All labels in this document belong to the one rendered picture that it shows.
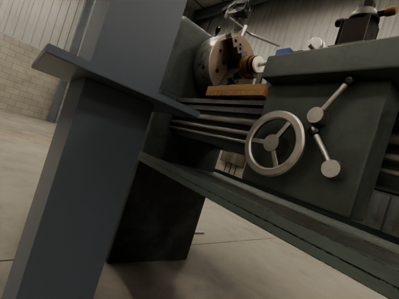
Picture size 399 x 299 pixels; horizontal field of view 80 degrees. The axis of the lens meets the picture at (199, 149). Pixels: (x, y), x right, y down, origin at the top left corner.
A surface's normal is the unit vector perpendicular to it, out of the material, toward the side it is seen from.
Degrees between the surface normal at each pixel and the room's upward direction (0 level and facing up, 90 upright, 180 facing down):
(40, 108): 90
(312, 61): 90
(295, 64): 90
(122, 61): 90
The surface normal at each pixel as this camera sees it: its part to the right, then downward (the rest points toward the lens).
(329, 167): -0.75, -0.24
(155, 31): 0.61, 0.18
